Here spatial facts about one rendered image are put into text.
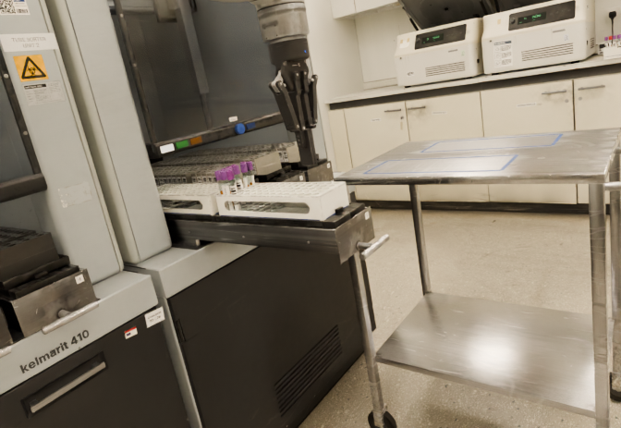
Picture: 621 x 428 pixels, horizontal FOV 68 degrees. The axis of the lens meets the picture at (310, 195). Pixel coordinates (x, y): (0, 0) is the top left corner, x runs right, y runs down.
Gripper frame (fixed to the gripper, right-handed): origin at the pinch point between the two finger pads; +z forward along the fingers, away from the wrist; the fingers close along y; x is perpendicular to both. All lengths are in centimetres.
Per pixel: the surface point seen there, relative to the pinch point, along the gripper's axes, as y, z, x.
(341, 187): -2.6, 9.1, 4.9
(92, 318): 35, 24, -32
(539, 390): -28, 67, 33
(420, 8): -258, -46, -78
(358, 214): -1.6, 14.5, 8.4
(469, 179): -24.0, 14.0, 23.4
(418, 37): -235, -26, -73
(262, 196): 5.1, 8.7, -9.5
